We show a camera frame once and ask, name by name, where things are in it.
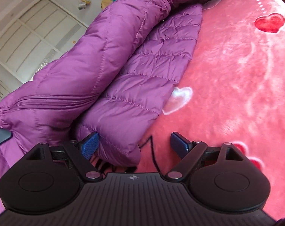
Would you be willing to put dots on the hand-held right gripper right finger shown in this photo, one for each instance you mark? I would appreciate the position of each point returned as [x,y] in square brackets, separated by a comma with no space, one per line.
[179,143]

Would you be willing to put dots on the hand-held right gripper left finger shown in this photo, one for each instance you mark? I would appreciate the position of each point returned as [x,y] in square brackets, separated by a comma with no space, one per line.
[90,146]

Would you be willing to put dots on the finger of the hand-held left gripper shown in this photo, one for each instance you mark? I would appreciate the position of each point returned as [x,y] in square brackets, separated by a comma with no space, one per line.
[1,137]

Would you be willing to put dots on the purple down jacket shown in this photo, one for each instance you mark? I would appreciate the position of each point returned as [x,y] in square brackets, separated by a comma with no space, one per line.
[62,75]

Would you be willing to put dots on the pink heart print blanket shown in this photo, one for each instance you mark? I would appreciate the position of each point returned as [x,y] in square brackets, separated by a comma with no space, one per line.
[227,75]

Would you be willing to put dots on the white wardrobe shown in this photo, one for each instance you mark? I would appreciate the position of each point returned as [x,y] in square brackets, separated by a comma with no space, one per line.
[27,35]

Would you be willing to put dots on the small wall ornament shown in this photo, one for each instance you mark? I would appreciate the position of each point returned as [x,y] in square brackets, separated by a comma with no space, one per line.
[81,3]

